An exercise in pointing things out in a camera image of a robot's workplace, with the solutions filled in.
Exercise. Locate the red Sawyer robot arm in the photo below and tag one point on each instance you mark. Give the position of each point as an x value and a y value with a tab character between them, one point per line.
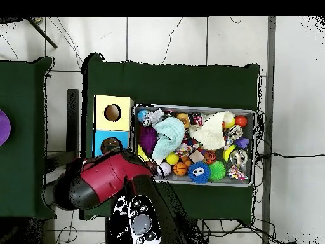
106	178

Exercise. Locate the wooden box three holes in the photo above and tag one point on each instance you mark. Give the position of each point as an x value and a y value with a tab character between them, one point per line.
124	122

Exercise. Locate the mint green waffle cloth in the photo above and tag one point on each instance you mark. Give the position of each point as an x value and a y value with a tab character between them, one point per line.
170	137

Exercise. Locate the purple spiky ball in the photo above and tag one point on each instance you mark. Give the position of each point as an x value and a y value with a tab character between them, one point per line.
147	138

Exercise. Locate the silver toy robot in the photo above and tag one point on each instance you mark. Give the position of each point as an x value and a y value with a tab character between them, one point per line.
152	118

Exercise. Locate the blue globe ball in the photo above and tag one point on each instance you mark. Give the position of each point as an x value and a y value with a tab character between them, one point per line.
141	115

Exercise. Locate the small white baseball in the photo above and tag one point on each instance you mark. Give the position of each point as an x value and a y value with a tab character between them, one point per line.
165	168

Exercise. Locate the small orange basketball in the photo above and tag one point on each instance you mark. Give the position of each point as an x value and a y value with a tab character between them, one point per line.
180	169

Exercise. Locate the cream waffle cloth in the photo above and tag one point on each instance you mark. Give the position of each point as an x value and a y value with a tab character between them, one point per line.
210	132

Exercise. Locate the blue fuzzy googly-eye ball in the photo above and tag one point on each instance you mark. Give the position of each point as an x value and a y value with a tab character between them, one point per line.
199	172

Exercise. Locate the dark green table cloth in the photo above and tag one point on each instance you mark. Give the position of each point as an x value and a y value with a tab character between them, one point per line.
177	84

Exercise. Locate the green spiky rubber ball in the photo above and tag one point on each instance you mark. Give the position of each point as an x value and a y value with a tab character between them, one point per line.
217	170

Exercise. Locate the dark green side table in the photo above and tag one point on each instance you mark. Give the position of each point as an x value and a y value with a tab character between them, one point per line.
22	127

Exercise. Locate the black tripod leg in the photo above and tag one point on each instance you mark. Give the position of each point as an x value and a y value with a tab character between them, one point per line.
43	34

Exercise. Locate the purple round object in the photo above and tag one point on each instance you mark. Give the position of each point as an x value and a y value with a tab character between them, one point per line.
3	127

